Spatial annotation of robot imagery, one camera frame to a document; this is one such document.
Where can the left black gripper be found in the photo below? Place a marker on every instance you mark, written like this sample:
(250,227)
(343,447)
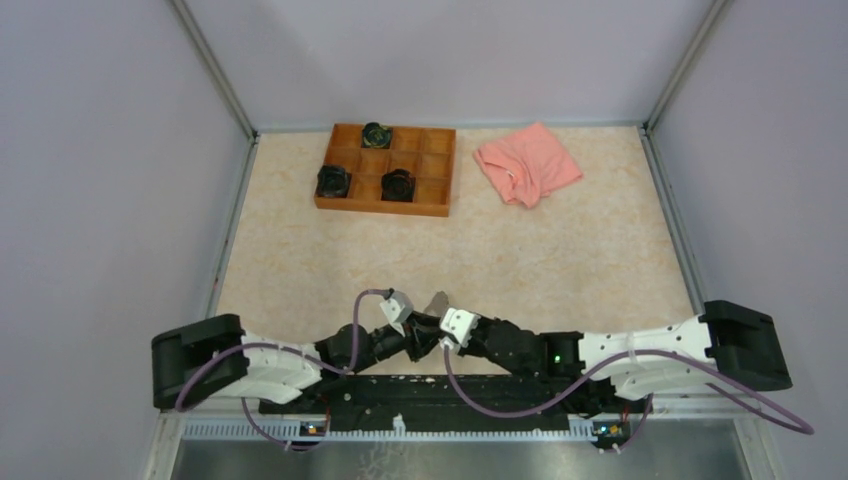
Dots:
(421,335)

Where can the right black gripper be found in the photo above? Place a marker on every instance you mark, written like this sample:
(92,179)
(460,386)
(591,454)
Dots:
(470,348)

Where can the metal key holder plate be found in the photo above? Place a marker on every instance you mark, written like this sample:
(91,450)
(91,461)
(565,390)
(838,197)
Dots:
(438,305)

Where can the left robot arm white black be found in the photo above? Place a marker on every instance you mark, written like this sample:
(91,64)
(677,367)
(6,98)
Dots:
(218,358)

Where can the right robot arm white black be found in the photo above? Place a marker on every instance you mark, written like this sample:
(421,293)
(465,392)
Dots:
(726,343)

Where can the black rolled belt middle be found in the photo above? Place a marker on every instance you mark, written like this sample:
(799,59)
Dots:
(398,186)

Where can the black rolled belt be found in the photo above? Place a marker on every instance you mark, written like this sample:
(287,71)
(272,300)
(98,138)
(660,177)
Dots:
(376,136)
(333,181)
(398,186)

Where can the orange wooden compartment tray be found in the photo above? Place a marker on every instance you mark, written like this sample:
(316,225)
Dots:
(428,153)

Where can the black rolled belt left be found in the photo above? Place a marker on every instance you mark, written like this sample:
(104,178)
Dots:
(333,181)

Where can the pink folded cloth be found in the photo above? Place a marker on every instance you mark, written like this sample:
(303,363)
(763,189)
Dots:
(527,165)

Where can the black rolled belt top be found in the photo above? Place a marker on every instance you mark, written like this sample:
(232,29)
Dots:
(376,136)

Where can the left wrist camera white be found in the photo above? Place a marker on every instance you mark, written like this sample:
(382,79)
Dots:
(397,308)

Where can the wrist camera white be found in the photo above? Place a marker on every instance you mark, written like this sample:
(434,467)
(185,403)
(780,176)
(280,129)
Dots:
(456,326)
(397,308)

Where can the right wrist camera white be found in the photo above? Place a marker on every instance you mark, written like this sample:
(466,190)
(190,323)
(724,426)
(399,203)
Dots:
(456,326)

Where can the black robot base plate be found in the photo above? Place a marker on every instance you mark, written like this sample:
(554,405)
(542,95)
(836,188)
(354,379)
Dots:
(430,404)

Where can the white slotted cable duct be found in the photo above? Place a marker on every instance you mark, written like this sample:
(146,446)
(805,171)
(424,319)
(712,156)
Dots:
(239,429)

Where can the aluminium frame rails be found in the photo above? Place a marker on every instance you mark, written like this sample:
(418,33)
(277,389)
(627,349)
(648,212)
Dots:
(755,441)

